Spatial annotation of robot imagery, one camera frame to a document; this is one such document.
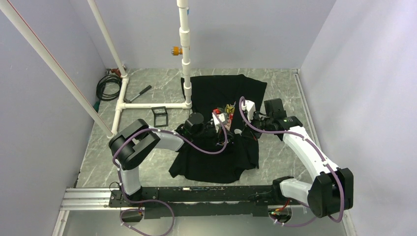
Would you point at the small black square frame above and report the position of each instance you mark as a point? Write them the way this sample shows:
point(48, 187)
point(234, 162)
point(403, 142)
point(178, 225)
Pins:
point(160, 116)

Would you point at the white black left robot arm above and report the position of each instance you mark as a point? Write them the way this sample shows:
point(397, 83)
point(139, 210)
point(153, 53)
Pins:
point(133, 144)

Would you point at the orange yellow pipe fitting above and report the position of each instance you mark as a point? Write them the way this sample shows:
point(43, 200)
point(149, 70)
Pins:
point(176, 51)

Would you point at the aluminium extrusion rail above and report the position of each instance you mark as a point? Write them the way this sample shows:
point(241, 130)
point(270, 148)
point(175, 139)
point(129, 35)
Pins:
point(88, 199)

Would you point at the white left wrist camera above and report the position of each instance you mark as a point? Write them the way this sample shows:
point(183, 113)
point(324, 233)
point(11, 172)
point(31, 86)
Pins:
point(219, 118)

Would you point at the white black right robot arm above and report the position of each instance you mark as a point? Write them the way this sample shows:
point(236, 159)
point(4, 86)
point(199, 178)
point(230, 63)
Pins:
point(331, 190)

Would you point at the black floral print t-shirt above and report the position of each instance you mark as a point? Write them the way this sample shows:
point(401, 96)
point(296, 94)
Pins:
point(226, 166)

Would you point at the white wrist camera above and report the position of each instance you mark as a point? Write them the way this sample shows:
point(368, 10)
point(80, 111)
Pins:
point(248, 108)
point(219, 118)

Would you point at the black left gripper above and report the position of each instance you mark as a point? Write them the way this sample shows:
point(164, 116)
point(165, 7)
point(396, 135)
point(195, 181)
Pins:
point(219, 137)

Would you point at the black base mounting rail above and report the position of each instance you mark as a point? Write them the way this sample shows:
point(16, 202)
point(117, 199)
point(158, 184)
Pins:
point(210, 210)

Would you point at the white pvc pipe frame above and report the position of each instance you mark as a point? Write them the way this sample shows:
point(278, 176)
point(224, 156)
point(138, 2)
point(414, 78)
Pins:
point(52, 53)

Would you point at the black handled hammer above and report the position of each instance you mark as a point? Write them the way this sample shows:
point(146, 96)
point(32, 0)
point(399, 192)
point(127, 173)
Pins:
point(139, 94)

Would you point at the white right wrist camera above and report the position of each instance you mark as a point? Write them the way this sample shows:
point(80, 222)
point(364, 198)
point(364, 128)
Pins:
point(248, 108)

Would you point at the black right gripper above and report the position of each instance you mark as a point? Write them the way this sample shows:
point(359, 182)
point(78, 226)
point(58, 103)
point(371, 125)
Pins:
point(255, 135)

